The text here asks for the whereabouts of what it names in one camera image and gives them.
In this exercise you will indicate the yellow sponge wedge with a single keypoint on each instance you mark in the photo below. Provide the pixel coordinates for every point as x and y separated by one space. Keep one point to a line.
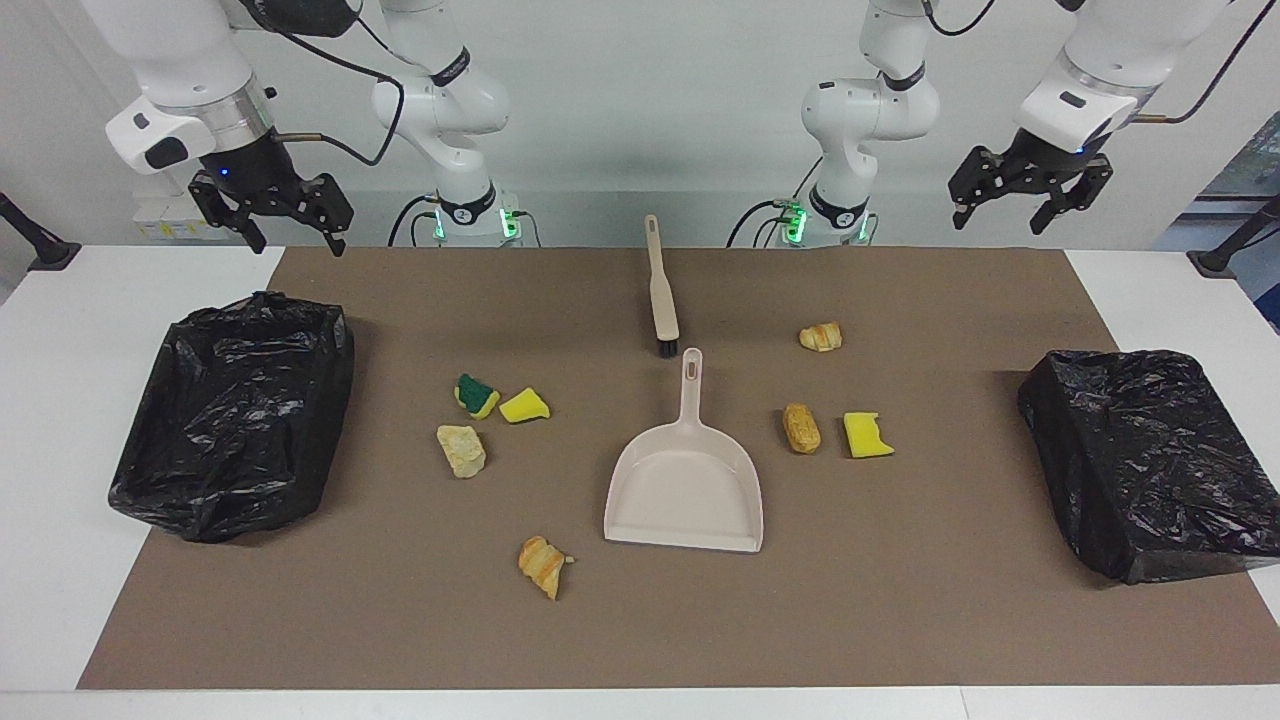
522 406

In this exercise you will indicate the small croissant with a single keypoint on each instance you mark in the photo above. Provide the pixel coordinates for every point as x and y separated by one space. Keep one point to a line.
820 337

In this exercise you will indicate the green and yellow sponge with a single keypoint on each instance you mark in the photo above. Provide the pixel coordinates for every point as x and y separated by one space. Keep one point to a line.
476 393

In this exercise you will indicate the black bag lined bin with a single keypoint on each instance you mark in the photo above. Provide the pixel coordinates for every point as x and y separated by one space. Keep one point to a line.
230 420
1150 460

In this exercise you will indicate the beige hand brush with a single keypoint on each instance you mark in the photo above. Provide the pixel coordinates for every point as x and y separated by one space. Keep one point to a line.
661 300

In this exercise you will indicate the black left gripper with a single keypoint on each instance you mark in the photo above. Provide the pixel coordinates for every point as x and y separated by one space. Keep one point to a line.
1050 160

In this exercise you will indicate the pale bread chunk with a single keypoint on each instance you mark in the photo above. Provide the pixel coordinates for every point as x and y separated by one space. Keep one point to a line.
461 450

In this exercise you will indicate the brown table mat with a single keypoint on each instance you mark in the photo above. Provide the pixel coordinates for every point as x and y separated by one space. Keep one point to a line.
700 620

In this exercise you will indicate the white wall socket box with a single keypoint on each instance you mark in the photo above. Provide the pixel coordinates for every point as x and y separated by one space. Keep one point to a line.
165 222

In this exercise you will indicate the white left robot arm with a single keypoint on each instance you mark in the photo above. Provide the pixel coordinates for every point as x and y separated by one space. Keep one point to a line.
870 110

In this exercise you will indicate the oval brown bread roll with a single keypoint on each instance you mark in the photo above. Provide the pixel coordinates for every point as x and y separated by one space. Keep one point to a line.
801 428

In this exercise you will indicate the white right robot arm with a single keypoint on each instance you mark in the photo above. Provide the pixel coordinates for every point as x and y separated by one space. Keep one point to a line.
180 50

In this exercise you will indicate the black stand leg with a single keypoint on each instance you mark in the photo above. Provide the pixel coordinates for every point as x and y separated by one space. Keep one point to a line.
1225 258
40 245

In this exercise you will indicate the striped torn croissant piece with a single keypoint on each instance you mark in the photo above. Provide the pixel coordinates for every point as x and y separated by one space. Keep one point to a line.
541 565

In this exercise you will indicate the beige plastic dustpan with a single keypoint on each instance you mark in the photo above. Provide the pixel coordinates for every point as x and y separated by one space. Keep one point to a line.
685 490

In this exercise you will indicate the notched yellow sponge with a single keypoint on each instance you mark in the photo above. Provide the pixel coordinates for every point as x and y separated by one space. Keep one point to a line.
864 436

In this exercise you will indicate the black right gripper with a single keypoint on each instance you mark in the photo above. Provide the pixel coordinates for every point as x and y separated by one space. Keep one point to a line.
250 175

